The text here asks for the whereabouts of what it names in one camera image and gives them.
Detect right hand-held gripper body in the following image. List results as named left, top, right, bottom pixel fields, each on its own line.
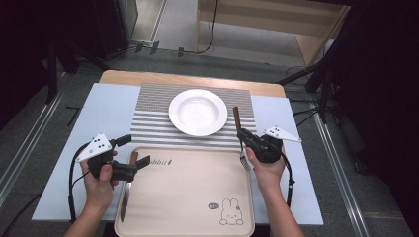
left=246, top=125, right=302, bottom=165

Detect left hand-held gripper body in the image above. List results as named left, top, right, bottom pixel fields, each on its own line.
left=75, top=132, right=137, bottom=182

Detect fork with wooden handle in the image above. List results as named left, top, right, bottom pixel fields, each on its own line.
left=232, top=106, right=252, bottom=173

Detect knife with wooden handle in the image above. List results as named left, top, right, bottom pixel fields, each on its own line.
left=120, top=151, right=139, bottom=223

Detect white deep plate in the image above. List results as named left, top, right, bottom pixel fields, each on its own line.
left=168, top=88, right=228, bottom=137

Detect beige tray with rabbit print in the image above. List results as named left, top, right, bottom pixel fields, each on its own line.
left=114, top=146, right=256, bottom=237

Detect person's right hand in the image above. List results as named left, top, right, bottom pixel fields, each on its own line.
left=244, top=146, right=288, bottom=191

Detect person's left hand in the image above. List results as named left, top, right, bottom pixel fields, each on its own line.
left=80, top=149, right=120, bottom=212

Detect white table cover sheet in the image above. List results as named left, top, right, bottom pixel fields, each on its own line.
left=32, top=82, right=324, bottom=226

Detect striped woven placemat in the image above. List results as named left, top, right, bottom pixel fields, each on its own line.
left=129, top=82, right=258, bottom=152

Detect wooden table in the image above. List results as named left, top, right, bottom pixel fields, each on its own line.
left=99, top=69, right=287, bottom=99

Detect black metal stand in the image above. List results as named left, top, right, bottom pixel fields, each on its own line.
left=276, top=6, right=352, bottom=124
left=42, top=33, right=110, bottom=105

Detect dark cabinet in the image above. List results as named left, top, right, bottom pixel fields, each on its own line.
left=92, top=0, right=139, bottom=60

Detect light wooden cabinet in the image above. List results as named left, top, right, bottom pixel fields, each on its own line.
left=197, top=0, right=350, bottom=67

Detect black gripper cable with clip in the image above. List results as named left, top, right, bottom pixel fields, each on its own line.
left=281, top=152, right=296, bottom=209

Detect thick black gripper cable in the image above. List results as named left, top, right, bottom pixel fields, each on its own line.
left=67, top=141, right=92, bottom=225

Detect black floor cables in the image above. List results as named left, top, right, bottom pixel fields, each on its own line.
left=286, top=65, right=330, bottom=128

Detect metal floor rail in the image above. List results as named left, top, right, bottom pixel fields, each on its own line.
left=311, top=112, right=371, bottom=237
left=0, top=72, right=68, bottom=206

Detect thin black cable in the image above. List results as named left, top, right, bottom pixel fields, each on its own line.
left=0, top=170, right=91, bottom=237

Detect black wall cable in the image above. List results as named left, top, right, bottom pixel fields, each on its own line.
left=196, top=0, right=220, bottom=55

